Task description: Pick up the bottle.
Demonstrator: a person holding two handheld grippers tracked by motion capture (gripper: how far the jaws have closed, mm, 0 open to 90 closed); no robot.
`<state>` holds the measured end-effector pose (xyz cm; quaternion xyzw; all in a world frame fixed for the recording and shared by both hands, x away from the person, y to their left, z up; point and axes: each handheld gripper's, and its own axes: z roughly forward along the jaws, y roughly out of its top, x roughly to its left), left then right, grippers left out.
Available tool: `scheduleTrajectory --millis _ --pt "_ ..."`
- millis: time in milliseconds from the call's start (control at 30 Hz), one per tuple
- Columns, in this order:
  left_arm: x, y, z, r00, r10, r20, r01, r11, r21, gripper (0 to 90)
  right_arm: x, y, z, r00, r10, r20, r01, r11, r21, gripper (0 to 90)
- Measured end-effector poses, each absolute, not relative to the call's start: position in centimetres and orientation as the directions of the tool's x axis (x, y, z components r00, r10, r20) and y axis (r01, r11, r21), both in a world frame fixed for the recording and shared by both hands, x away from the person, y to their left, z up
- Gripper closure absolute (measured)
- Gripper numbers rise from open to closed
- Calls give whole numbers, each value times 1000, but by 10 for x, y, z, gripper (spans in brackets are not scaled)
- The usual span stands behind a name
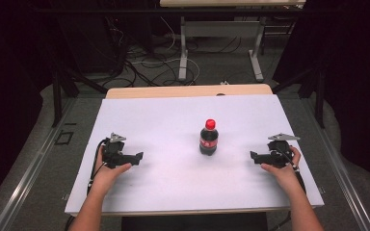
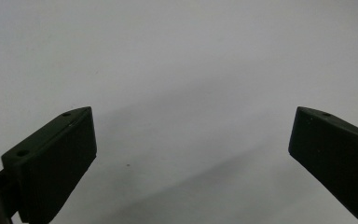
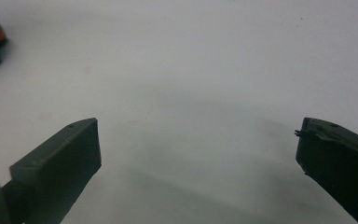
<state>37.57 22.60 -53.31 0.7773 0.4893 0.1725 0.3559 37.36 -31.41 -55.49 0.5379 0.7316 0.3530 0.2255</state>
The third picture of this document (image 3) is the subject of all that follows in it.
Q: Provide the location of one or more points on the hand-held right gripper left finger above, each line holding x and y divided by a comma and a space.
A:
59, 161

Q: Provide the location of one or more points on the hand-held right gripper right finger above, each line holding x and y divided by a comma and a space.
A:
338, 161

